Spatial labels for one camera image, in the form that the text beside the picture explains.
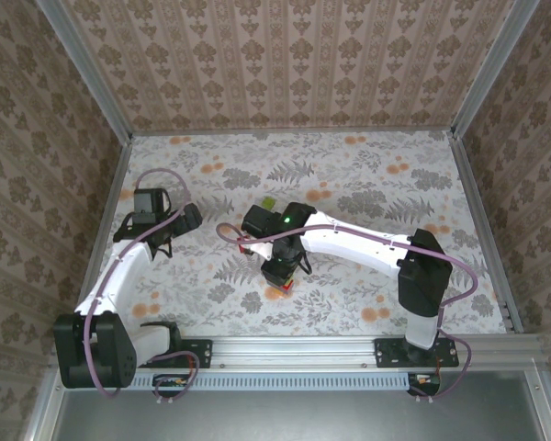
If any floral printed table cover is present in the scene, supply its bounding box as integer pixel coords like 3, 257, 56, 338
80, 130, 511, 339

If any grey metal panel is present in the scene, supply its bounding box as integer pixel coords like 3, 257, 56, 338
25, 371, 551, 441

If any black connector board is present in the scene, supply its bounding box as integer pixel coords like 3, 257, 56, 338
407, 371, 443, 398
152, 372, 190, 399

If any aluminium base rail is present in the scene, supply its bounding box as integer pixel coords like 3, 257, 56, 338
50, 334, 541, 371

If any white slotted cable duct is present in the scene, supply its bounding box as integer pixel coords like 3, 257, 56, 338
132, 370, 412, 391

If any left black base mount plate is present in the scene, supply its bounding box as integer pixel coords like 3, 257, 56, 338
137, 338, 213, 369

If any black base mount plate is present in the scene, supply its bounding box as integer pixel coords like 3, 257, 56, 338
374, 338, 460, 368
137, 338, 213, 369

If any aluminium table side rail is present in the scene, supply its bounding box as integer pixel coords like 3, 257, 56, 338
447, 130, 524, 334
71, 135, 134, 336

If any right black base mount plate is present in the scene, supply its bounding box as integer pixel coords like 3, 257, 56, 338
374, 338, 460, 368

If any aluminium table back rail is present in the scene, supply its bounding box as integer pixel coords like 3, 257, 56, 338
129, 126, 455, 138

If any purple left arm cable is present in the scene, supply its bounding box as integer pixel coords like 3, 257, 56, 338
83, 167, 199, 408

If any aluminium frame post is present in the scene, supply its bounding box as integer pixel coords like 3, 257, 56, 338
449, 0, 541, 139
34, 0, 134, 144

